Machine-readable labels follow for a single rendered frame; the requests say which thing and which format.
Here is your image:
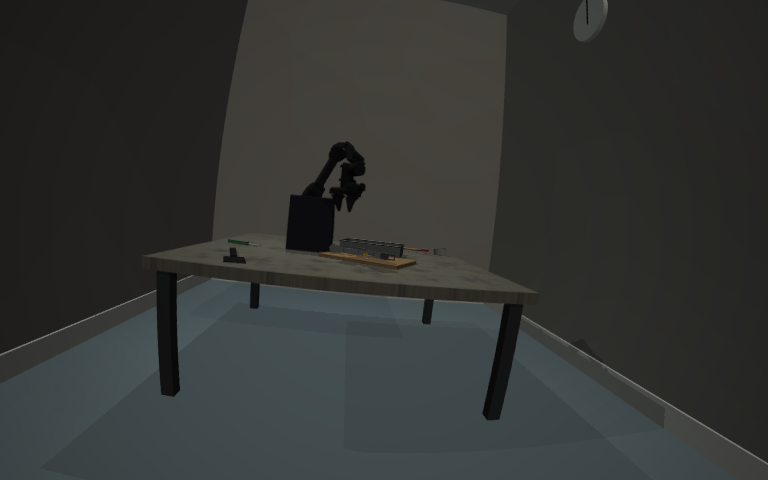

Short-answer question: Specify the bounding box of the wooden cutting board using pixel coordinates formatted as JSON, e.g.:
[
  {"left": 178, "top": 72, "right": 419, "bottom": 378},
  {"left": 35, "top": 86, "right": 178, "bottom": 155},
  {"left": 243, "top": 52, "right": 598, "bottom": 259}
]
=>
[{"left": 319, "top": 251, "right": 417, "bottom": 269}]

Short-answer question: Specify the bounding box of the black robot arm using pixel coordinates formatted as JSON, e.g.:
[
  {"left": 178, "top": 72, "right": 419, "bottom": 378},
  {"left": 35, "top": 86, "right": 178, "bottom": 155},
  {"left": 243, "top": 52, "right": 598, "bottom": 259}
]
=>
[{"left": 301, "top": 141, "right": 365, "bottom": 198}]

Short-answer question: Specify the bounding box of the green and white flat bar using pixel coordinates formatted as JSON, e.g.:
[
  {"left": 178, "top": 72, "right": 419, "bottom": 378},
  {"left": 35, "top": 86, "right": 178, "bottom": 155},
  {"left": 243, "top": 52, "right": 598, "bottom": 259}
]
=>
[{"left": 228, "top": 239, "right": 261, "bottom": 246}]

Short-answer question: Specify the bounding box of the black spatula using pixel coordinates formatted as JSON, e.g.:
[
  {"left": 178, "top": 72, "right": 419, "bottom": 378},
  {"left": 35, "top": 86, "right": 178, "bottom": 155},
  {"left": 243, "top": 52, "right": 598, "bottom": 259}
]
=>
[{"left": 223, "top": 247, "right": 246, "bottom": 264}]

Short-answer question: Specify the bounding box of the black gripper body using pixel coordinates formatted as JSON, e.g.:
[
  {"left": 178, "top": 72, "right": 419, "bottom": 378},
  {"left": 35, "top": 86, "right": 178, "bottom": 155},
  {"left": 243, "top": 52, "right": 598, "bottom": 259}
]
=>
[{"left": 330, "top": 176, "right": 361, "bottom": 197}]

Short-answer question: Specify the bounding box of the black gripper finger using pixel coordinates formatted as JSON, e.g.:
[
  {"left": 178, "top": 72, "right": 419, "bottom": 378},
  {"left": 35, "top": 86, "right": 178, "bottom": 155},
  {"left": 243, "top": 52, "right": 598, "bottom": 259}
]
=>
[
  {"left": 331, "top": 195, "right": 345, "bottom": 211},
  {"left": 345, "top": 196, "right": 359, "bottom": 212}
]

